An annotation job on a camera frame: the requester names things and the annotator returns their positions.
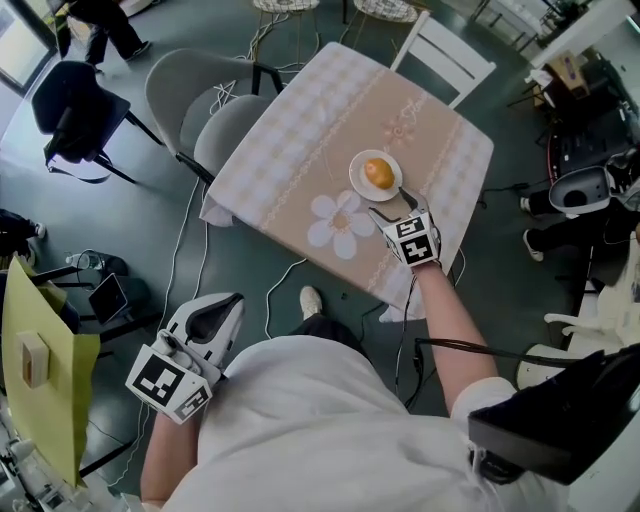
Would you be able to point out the grey upholstered chair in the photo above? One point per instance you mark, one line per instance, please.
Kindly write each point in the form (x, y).
(210, 100)

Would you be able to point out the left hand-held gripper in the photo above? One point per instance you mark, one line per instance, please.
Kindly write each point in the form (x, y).
(185, 345)

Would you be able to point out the yellow-green paper sheet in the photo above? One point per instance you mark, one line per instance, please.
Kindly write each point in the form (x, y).
(45, 380)

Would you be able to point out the black chair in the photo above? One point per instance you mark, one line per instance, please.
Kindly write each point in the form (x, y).
(75, 110)

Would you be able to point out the person's left forearm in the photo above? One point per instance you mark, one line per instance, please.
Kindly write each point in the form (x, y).
(165, 450)

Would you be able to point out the black box device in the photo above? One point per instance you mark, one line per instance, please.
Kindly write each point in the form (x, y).
(560, 425)

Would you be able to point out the small wooden block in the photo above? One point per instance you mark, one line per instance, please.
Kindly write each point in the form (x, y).
(34, 359)

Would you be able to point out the beige floral tablecloth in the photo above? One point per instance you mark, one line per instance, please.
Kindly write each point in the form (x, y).
(320, 150)

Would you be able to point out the clear water bottle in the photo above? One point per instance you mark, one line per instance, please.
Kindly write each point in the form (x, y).
(80, 260)

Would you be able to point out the white wooden chair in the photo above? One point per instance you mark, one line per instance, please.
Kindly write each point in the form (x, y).
(445, 55)

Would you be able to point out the white round plate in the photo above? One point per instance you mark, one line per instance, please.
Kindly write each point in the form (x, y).
(375, 176)

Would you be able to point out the dark tablet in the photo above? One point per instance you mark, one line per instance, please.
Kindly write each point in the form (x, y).
(108, 298)

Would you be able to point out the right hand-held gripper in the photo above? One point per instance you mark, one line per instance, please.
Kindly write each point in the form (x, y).
(415, 242)

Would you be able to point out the person's right forearm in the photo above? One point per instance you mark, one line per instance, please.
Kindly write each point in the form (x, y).
(447, 320)

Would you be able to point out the yellow-orange round food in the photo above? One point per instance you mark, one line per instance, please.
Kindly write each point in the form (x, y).
(378, 173)

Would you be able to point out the person's white shirt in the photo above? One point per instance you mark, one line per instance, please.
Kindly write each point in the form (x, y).
(320, 430)

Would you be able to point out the cardboard box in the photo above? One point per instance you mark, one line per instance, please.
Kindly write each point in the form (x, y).
(567, 72)

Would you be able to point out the white armchair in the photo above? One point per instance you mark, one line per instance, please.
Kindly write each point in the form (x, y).
(590, 325)

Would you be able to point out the person's black trousers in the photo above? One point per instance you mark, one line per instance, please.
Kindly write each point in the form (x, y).
(330, 332)

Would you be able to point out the white robot head shell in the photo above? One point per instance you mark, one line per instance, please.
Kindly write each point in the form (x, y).
(580, 192)

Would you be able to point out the person's white shoe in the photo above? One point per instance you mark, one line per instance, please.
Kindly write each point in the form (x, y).
(310, 300)

